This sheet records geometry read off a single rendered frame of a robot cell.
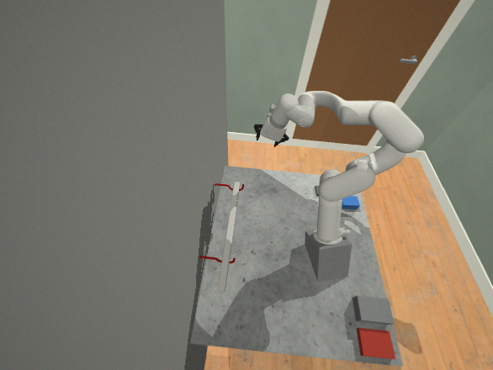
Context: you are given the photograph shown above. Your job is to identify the blue block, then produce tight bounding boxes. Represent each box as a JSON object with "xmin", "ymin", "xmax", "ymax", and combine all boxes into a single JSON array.
[{"xmin": 342, "ymin": 196, "xmax": 360, "ymax": 209}]

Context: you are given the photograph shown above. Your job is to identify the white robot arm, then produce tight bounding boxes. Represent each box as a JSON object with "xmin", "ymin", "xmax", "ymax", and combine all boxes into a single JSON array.
[{"xmin": 268, "ymin": 91, "xmax": 424, "ymax": 245}]

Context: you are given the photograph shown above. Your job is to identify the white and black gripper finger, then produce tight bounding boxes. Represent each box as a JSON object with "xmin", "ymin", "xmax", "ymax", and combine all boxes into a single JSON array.
[
  {"xmin": 254, "ymin": 124, "xmax": 263, "ymax": 140},
  {"xmin": 274, "ymin": 133, "xmax": 289, "ymax": 147}
]

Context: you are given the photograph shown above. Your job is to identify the grey wall panel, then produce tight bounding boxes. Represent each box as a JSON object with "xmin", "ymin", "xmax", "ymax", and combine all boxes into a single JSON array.
[{"xmin": 0, "ymin": 0, "xmax": 228, "ymax": 370}]

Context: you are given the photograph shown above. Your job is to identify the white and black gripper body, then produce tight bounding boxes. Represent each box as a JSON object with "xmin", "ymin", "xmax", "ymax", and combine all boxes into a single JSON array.
[{"xmin": 260, "ymin": 117, "xmax": 288, "ymax": 142}]

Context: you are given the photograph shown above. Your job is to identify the red flat square panel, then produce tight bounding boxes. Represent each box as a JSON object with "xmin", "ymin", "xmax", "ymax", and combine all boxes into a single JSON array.
[{"xmin": 357, "ymin": 328, "xmax": 395, "ymax": 359}]

